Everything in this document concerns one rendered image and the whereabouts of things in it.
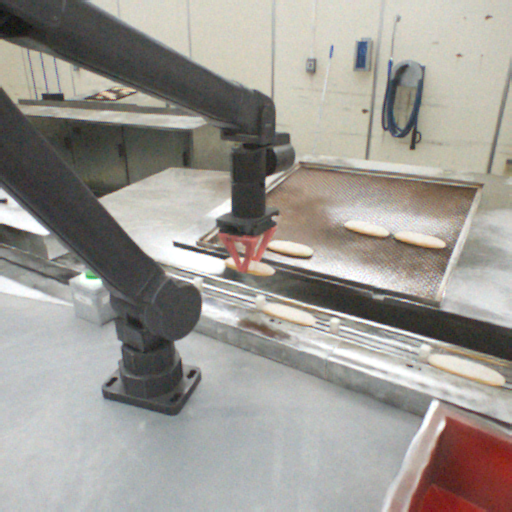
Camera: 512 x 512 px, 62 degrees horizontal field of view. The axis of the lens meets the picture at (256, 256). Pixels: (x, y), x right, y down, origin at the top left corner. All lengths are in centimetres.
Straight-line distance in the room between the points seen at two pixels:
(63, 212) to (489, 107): 403
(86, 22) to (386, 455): 56
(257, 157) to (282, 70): 420
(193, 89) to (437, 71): 386
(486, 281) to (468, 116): 353
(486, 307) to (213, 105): 52
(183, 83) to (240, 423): 43
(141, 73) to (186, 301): 27
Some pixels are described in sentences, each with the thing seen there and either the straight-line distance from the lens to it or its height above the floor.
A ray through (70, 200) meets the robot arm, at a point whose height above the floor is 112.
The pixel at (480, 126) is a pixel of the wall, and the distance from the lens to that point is 431.
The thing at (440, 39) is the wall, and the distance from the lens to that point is 434.
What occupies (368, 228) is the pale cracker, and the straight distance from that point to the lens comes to 93.
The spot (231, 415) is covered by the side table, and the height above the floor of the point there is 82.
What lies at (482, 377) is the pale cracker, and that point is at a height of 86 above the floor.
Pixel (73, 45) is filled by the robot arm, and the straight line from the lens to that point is 45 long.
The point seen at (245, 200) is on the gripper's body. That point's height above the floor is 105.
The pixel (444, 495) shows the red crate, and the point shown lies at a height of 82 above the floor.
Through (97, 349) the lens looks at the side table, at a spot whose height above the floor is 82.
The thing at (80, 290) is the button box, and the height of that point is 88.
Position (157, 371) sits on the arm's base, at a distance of 60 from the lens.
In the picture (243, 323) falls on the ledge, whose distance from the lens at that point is 70.
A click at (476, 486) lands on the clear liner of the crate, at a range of 54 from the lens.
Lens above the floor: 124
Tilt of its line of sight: 24 degrees down
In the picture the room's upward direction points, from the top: straight up
